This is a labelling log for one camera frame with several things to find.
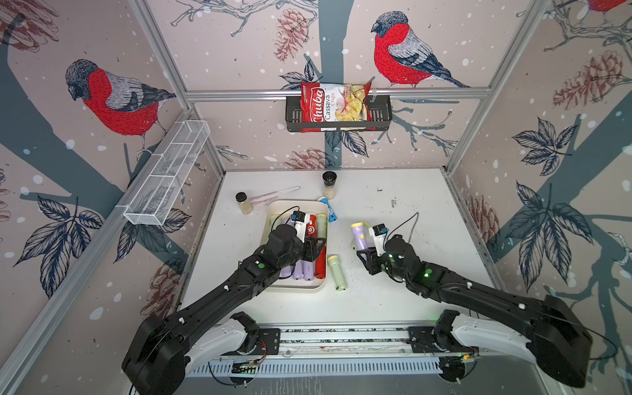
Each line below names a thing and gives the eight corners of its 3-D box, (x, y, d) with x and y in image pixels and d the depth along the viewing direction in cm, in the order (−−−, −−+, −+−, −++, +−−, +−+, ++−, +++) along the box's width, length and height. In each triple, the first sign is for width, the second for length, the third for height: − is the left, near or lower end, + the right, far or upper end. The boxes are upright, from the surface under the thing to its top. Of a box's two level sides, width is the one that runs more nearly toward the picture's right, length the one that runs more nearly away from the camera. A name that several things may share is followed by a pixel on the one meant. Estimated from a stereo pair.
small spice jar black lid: (239, 215, 107) (233, 201, 99) (242, 205, 110) (236, 192, 103) (251, 215, 107) (245, 201, 99) (253, 205, 110) (248, 192, 103)
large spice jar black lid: (323, 199, 112) (322, 182, 102) (323, 189, 116) (322, 171, 107) (336, 199, 112) (337, 182, 102) (335, 189, 116) (336, 171, 107)
